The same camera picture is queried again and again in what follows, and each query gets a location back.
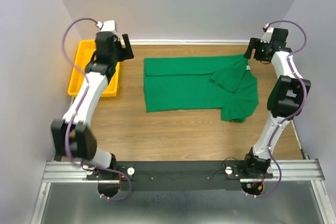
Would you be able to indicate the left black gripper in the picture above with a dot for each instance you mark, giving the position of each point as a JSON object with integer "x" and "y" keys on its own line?
{"x": 127, "y": 53}

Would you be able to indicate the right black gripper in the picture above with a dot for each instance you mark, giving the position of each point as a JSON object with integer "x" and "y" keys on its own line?
{"x": 255, "y": 43}

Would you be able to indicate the yellow plastic tray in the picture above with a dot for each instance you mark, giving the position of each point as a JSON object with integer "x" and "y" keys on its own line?
{"x": 83, "y": 55}

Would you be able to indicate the green t shirt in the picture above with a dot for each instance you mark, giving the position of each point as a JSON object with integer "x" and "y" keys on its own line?
{"x": 191, "y": 83}

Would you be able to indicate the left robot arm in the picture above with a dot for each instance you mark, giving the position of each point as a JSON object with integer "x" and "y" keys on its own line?
{"x": 72, "y": 133}

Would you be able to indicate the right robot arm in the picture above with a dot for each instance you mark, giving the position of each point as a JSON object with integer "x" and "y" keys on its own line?
{"x": 285, "y": 101}

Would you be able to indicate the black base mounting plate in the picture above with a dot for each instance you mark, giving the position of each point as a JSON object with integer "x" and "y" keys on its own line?
{"x": 190, "y": 175}

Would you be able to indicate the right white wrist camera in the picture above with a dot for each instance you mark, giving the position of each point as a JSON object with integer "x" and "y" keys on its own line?
{"x": 268, "y": 31}

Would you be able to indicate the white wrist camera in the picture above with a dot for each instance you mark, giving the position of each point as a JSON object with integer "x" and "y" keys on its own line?
{"x": 109, "y": 25}
{"x": 268, "y": 31}

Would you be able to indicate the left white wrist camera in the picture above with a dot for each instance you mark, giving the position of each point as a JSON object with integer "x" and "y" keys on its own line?
{"x": 109, "y": 25}

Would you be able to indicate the aluminium front rail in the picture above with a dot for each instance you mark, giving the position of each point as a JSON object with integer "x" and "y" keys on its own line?
{"x": 291, "y": 170}

